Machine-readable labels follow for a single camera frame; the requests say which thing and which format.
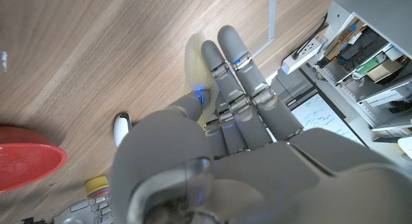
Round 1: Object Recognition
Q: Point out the yellow stacking cup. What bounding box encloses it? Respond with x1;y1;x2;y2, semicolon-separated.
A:
84;176;111;200

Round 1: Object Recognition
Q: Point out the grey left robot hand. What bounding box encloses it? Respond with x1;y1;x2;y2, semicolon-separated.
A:
110;24;412;224

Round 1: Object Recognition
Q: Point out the yellow sponge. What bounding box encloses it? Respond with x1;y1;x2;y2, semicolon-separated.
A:
182;32;220;129

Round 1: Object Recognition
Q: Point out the white game controller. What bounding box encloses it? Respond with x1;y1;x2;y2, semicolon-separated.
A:
113;111;133;148

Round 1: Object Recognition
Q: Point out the red bowl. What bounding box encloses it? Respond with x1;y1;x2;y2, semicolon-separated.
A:
0;123;68;194

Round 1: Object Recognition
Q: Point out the cardboard box with print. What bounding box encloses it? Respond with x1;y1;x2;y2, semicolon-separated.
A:
323;15;367;61

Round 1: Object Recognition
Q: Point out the whiteboard with writing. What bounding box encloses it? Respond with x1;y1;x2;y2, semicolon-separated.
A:
290;93;365;145

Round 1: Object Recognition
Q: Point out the white power strip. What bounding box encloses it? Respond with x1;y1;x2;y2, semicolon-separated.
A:
281;37;324;75

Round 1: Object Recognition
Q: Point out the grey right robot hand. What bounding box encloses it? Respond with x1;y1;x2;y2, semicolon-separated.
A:
52;191;113;224

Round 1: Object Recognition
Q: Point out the grey cabinet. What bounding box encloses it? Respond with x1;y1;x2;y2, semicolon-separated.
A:
276;67;320;109

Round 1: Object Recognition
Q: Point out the black power strip cable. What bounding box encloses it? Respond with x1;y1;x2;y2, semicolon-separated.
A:
290;12;329;61

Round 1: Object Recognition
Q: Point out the white shelf unit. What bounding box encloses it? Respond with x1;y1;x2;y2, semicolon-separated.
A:
298;0;412;143

